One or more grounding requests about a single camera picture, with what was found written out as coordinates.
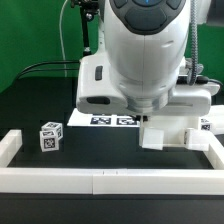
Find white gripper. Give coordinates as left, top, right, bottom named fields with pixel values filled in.
left=76, top=53, right=220, bottom=116

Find black cable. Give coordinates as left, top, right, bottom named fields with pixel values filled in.
left=14, top=59, right=82, bottom=81

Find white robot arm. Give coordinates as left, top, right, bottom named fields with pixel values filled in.
left=76, top=0, right=224, bottom=116

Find white marker tag sheet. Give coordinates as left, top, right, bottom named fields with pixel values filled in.
left=67, top=109, right=139, bottom=127

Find white chair seat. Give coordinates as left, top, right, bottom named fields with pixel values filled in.
left=139, top=116, right=199, bottom=148

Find grey braided cable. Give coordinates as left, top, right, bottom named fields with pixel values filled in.
left=186, top=0, right=211, bottom=86

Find white chair back piece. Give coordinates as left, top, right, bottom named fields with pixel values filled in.
left=199, top=105, right=224, bottom=135

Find white U-shaped fence wall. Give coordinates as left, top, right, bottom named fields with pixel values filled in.
left=0, top=130, right=224, bottom=195

